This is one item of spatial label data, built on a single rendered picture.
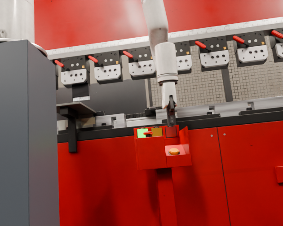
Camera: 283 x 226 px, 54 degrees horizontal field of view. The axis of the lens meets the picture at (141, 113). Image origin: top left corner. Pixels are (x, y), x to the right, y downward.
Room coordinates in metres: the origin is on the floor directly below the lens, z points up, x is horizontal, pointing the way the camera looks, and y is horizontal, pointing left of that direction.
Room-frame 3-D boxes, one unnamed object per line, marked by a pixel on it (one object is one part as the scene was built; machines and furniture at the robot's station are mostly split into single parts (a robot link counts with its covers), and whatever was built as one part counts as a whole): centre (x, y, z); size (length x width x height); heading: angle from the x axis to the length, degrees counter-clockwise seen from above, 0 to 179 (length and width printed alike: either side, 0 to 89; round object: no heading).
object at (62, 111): (1.38, 0.36, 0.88); 0.14 x 0.04 x 0.22; 173
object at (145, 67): (1.52, -0.03, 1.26); 0.15 x 0.09 x 0.17; 83
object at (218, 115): (1.44, -0.25, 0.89); 0.30 x 0.05 x 0.03; 83
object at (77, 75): (1.57, 0.37, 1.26); 0.15 x 0.09 x 0.17; 83
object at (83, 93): (1.57, 0.34, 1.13); 0.10 x 0.02 x 0.10; 83
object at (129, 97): (2.10, 0.51, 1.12); 1.13 x 0.02 x 0.44; 83
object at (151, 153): (1.13, -0.07, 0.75); 0.20 x 0.16 x 0.18; 94
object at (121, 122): (1.56, 0.29, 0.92); 0.39 x 0.06 x 0.10; 83
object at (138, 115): (1.94, 0.09, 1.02); 0.37 x 0.06 x 0.04; 83
